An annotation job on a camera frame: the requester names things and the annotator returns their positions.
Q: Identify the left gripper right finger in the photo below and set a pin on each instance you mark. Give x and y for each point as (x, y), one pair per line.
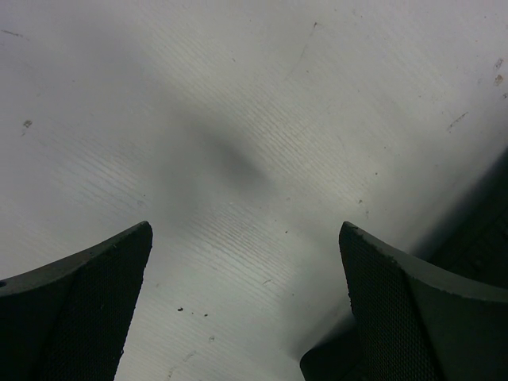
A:
(417, 321)

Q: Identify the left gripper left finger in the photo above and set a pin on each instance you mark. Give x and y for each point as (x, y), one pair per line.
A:
(69, 319)

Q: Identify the black plastic drain tray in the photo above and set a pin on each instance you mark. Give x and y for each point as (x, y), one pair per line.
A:
(477, 250)

